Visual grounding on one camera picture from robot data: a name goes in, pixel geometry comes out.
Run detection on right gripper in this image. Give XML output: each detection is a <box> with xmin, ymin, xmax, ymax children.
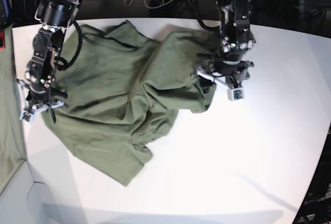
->
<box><xmin>16</xmin><ymin>76</ymin><xmax>69</xmax><ymax>113</ymax></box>

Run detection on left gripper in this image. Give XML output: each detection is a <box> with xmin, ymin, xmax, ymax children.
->
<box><xmin>192</xmin><ymin>53</ymin><xmax>254</xmax><ymax>89</ymax></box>

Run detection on green t-shirt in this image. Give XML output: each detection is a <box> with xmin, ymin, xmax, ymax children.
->
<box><xmin>42</xmin><ymin>21</ymin><xmax>218</xmax><ymax>186</ymax></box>

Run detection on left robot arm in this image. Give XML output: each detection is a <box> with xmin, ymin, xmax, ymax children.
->
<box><xmin>193</xmin><ymin>0</ymin><xmax>255</xmax><ymax>89</ymax></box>

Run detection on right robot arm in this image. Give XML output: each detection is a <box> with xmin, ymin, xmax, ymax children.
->
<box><xmin>18</xmin><ymin>0</ymin><xmax>82</xmax><ymax>120</ymax></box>

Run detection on green cloth at left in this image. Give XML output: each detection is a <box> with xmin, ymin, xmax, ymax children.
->
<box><xmin>1</xmin><ymin>26</ymin><xmax>26</xmax><ymax>192</ymax></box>

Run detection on red device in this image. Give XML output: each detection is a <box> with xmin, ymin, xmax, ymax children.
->
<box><xmin>0</xmin><ymin>31</ymin><xmax>6</xmax><ymax>50</ymax></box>

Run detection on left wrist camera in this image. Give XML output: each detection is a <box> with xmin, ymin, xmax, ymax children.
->
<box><xmin>227</xmin><ymin>87</ymin><xmax>245</xmax><ymax>101</ymax></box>

